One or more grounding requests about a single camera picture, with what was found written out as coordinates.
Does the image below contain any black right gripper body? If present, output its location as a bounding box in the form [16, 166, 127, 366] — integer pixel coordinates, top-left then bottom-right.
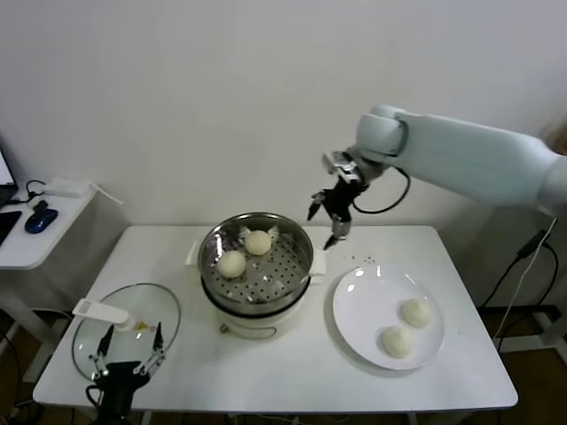
[325, 176, 369, 222]

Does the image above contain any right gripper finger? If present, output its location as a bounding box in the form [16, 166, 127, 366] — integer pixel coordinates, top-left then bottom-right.
[324, 214, 352, 251]
[307, 189, 333, 221]

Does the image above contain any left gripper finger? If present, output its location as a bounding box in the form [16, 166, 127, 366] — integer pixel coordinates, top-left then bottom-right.
[88, 327, 114, 380]
[135, 321, 167, 376]

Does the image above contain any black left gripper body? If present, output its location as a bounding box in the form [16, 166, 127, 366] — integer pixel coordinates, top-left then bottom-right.
[90, 360, 154, 425]

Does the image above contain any white steamed baozi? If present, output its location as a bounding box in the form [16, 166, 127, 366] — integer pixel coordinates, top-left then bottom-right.
[216, 251, 247, 280]
[377, 326, 413, 359]
[245, 230, 270, 257]
[400, 298, 434, 329]

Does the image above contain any perforated steel steamer basket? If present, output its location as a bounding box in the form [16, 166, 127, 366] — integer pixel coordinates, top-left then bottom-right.
[196, 212, 315, 306]

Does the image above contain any white side table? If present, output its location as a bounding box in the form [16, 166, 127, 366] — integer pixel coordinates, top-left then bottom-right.
[0, 179, 130, 384]

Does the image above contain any white round plate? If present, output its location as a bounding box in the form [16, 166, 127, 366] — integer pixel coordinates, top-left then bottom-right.
[331, 267, 446, 371]

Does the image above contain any blue computer mouse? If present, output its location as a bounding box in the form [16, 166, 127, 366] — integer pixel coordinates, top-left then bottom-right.
[23, 207, 58, 235]

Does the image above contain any black flat pad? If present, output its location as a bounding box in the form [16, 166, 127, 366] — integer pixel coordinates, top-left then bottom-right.
[0, 211, 22, 247]

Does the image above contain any black laptop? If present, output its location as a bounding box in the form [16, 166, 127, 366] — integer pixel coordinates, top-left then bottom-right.
[0, 136, 19, 209]

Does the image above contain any orange bottle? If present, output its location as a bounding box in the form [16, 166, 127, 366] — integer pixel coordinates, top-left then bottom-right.
[542, 118, 567, 154]

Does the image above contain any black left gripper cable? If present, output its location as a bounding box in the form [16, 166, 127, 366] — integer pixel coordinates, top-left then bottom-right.
[85, 384, 105, 425]

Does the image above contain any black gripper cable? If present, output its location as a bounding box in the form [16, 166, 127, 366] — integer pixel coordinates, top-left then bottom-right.
[352, 166, 412, 215]
[85, 384, 105, 425]

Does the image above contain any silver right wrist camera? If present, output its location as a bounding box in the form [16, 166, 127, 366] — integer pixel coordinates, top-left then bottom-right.
[321, 150, 362, 182]

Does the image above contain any glass lid with white handle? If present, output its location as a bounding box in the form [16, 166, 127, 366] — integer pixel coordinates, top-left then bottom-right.
[70, 282, 182, 383]

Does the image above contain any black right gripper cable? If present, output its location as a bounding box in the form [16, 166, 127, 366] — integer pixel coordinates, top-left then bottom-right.
[352, 166, 412, 215]

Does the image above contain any black cable with plug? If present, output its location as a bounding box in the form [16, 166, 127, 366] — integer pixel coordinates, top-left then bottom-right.
[8, 179, 50, 213]

